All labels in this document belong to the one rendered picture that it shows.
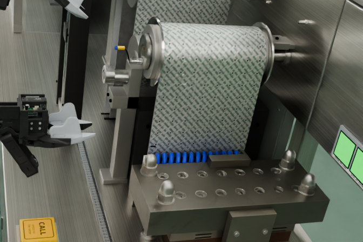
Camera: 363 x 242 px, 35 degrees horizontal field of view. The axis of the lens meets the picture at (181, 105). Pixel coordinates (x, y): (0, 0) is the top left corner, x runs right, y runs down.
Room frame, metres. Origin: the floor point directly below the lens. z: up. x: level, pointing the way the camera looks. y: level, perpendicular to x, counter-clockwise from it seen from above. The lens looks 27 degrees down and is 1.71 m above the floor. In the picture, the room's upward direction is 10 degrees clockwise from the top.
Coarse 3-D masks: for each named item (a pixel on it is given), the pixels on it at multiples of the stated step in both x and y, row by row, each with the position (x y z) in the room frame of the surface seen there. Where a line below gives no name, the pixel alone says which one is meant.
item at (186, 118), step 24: (168, 96) 1.08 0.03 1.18; (192, 96) 1.10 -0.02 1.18; (216, 96) 1.12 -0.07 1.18; (240, 96) 1.15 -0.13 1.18; (168, 120) 1.09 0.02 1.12; (192, 120) 1.11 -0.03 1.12; (216, 120) 1.13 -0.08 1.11; (240, 120) 1.15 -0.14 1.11; (168, 144) 1.09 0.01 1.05; (192, 144) 1.11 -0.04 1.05; (216, 144) 1.13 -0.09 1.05; (240, 144) 1.16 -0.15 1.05
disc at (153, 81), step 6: (150, 18) 1.17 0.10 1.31; (156, 18) 1.14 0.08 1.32; (156, 24) 1.13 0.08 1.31; (162, 30) 1.10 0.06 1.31; (162, 36) 1.09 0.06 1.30; (162, 42) 1.08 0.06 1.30; (162, 48) 1.07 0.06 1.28; (162, 54) 1.07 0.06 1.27; (162, 60) 1.06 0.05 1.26; (162, 66) 1.06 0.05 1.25; (156, 78) 1.08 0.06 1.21; (150, 84) 1.11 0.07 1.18; (156, 84) 1.08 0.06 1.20
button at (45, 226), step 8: (24, 224) 0.90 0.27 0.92; (32, 224) 0.90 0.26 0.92; (40, 224) 0.91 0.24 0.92; (48, 224) 0.91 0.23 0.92; (24, 232) 0.88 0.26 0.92; (32, 232) 0.88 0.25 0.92; (40, 232) 0.88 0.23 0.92; (48, 232) 0.89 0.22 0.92; (56, 232) 0.90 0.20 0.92; (24, 240) 0.85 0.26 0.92; (32, 240) 0.86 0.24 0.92; (40, 240) 0.86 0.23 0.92; (48, 240) 0.87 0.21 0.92; (56, 240) 0.87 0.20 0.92
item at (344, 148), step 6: (342, 138) 0.98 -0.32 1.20; (342, 144) 0.98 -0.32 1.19; (348, 144) 0.96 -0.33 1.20; (336, 150) 0.99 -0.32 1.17; (342, 150) 0.97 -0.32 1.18; (348, 150) 0.96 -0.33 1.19; (342, 156) 0.97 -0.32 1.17; (348, 156) 0.95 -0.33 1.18; (342, 162) 0.96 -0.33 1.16; (348, 162) 0.95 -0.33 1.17
